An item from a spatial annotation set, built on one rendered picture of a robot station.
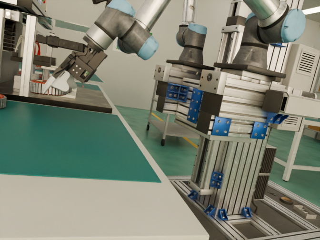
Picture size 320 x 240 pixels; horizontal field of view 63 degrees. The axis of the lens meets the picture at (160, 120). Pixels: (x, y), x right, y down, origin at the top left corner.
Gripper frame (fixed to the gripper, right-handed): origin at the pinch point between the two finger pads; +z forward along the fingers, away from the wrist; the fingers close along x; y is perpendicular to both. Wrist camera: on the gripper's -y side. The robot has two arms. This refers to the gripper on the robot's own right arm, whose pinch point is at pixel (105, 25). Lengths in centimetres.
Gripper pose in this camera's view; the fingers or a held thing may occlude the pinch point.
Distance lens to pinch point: 165.8
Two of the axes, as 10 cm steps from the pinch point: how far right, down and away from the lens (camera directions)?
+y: 8.9, 0.9, 4.5
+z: -1.8, 9.7, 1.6
